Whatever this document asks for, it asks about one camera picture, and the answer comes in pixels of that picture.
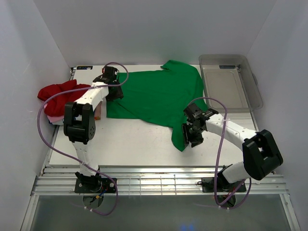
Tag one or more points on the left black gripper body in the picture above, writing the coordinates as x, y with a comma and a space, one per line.
115, 92

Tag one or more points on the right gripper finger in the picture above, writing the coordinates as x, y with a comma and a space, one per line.
186, 134
196, 138

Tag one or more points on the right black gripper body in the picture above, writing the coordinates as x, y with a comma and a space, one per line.
190, 136

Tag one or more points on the green t shirt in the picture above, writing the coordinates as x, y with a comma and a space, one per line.
159, 97

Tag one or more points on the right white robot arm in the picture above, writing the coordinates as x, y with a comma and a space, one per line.
261, 154

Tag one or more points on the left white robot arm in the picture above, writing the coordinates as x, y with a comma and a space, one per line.
79, 122

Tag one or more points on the blue label sticker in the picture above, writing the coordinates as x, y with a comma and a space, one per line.
84, 67

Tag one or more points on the grey plastic bin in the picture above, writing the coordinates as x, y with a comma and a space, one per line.
228, 78

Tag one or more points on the red t shirt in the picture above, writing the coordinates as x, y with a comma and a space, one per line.
55, 107

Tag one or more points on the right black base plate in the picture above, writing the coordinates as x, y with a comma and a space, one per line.
207, 184

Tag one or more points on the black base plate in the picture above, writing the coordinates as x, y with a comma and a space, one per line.
97, 186
207, 184

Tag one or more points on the aluminium frame rail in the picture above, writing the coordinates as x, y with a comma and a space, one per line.
131, 181

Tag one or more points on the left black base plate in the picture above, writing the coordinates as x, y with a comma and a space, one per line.
97, 186

